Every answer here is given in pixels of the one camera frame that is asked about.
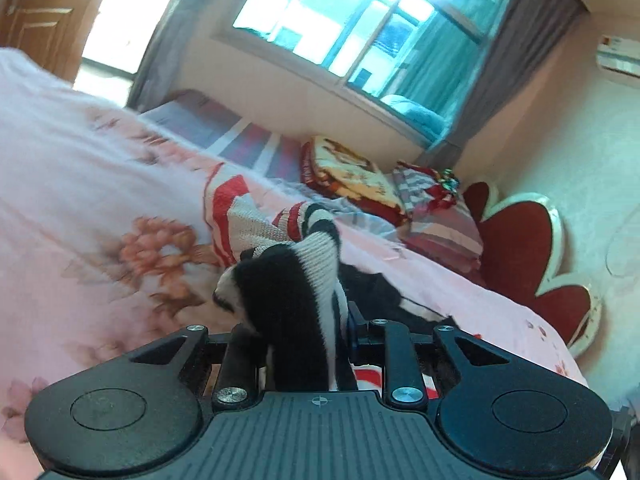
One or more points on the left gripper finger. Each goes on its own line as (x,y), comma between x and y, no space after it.
(357,330)

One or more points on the striped knit sweater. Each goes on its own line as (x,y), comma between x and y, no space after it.
(284,280)

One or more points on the striped pillow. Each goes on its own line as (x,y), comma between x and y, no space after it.
(437,229)

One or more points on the yellow red folded blanket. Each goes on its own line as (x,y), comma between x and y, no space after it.
(335,171)

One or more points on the shiny ribbon bow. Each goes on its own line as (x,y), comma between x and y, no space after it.
(447,184)

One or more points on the red heart-shaped headboard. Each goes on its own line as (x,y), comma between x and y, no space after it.
(524,246)

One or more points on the pink floral bed sheet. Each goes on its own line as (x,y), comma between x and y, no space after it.
(104,248)

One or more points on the striped mattress cover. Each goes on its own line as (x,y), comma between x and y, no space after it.
(221,132)

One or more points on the grey left curtain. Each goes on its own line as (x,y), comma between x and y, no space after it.
(164,54)

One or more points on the grey curtain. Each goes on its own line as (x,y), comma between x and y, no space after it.
(164,54)
(527,33)

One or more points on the grey right curtain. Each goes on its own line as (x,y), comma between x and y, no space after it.
(527,33)

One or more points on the brown wooden door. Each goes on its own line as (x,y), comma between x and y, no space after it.
(53,33)

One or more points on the window with frame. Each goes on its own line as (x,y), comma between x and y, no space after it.
(411,62)

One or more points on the wall air conditioner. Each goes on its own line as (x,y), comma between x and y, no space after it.
(619,55)

